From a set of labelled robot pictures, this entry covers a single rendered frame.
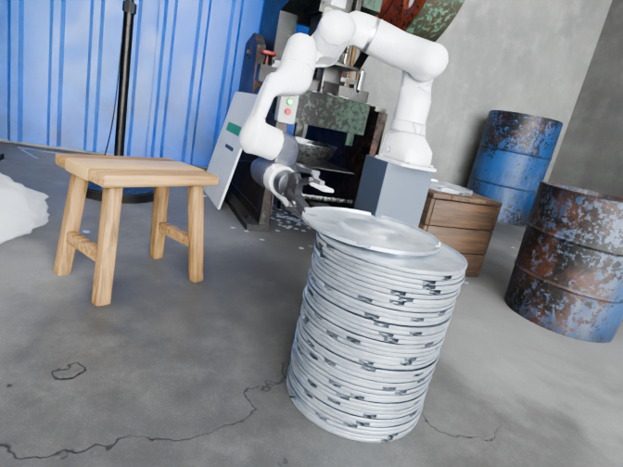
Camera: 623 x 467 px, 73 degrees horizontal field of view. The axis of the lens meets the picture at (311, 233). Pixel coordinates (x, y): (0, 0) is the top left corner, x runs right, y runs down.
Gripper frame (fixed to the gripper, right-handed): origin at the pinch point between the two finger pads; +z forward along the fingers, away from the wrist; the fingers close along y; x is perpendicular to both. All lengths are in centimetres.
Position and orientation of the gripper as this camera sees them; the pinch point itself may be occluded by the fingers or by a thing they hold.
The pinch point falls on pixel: (319, 200)
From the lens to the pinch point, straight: 105.7
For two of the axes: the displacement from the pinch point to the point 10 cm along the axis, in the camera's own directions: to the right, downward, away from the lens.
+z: 4.8, 3.3, -8.1
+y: 2.1, -9.4, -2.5
